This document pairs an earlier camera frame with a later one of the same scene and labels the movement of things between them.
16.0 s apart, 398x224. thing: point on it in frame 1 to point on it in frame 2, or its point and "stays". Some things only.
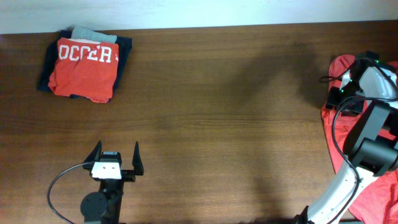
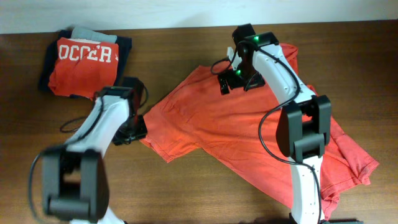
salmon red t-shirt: (377, 203) to (237, 130)
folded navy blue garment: (125, 44) stays
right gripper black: (357, 109) to (257, 81)
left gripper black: (130, 177) to (141, 132)
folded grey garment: (81, 33) stays
